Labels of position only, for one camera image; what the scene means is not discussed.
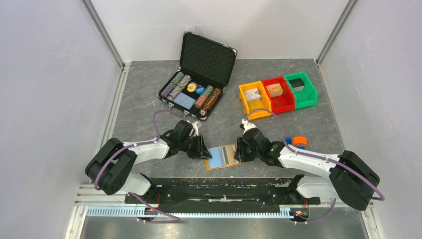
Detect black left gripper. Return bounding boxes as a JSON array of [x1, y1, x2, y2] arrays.
[[179, 133, 212, 160]]

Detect orange leather card holder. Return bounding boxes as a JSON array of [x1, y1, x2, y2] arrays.
[[205, 144, 242, 171]]

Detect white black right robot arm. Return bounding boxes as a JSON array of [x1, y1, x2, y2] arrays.
[[236, 127, 380, 211]]

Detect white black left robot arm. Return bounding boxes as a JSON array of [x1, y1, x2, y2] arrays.
[[85, 120, 212, 203]]

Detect blue playing card deck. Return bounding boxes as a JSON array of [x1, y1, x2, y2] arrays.
[[174, 93, 196, 110]]

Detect card deck in yellow bin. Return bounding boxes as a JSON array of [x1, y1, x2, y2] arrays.
[[244, 88, 261, 103]]

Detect card deck in red bin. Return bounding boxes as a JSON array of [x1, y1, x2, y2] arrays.
[[266, 83, 284, 98]]

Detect yellow plastic bin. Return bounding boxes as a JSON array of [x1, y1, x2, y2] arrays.
[[239, 81, 272, 115]]

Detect blue orange toy truck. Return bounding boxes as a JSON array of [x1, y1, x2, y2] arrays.
[[285, 136, 308, 149]]

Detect blue dealer chip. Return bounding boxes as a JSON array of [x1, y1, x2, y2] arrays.
[[195, 86, 205, 95]]

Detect yellow dealer chip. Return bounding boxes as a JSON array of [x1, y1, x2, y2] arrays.
[[187, 83, 198, 92]]

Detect red plastic bin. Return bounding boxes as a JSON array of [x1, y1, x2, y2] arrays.
[[262, 76, 295, 114]]

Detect black poker chip case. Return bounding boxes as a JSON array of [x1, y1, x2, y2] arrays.
[[157, 31, 237, 121]]

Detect black box in green bin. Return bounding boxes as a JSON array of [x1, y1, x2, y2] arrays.
[[289, 78, 305, 92]]

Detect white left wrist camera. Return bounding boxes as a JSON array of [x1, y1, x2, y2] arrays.
[[192, 121, 202, 136]]

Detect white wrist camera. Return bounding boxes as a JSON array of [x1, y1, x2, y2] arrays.
[[239, 119, 256, 135], [192, 121, 202, 136]]

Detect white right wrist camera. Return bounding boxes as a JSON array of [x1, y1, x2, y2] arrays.
[[239, 119, 256, 135]]

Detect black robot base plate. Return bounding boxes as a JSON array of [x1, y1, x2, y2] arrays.
[[141, 175, 320, 213]]

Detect slotted aluminium cable duct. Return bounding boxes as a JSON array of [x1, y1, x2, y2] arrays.
[[87, 206, 294, 219]]

